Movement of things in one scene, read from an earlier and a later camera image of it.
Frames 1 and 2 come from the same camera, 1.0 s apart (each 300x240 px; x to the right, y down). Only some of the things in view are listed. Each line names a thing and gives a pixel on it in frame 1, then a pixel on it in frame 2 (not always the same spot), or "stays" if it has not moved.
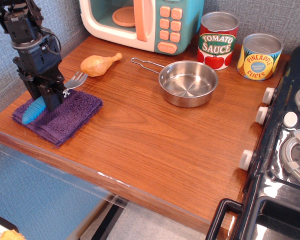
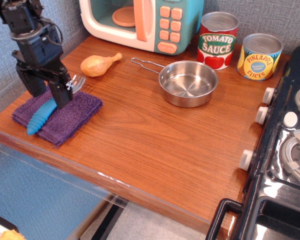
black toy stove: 277,206 stays
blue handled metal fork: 37,106 → 44,113
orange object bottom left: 12,235 stays
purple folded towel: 54,127 stays
